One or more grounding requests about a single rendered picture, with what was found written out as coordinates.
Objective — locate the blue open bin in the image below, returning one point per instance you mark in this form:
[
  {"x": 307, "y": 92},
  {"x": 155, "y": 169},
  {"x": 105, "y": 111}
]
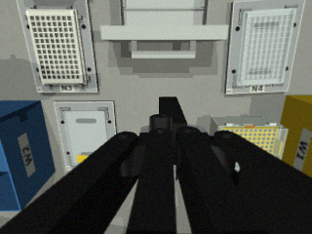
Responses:
[{"x": 26, "y": 160}]

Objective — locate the yellow waste bin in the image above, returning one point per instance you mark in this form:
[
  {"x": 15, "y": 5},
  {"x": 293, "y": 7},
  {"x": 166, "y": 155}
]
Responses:
[{"x": 297, "y": 117}]

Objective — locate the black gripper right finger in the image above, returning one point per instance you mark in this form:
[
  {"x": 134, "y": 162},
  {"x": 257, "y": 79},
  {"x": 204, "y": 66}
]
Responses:
[{"x": 271, "y": 196}]

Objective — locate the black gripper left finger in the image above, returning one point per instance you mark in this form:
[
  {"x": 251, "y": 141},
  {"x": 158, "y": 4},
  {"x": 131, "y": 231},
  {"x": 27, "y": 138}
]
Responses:
[{"x": 87, "y": 198}]

